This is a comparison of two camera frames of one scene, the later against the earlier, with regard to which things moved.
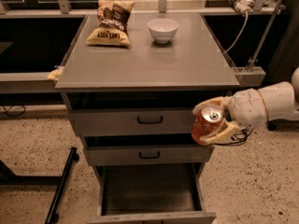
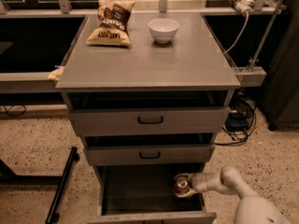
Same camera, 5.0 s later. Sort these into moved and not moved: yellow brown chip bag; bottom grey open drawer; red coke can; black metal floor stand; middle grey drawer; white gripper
Moved: red coke can; white gripper
Not moved: middle grey drawer; black metal floor stand; bottom grey open drawer; yellow brown chip bag
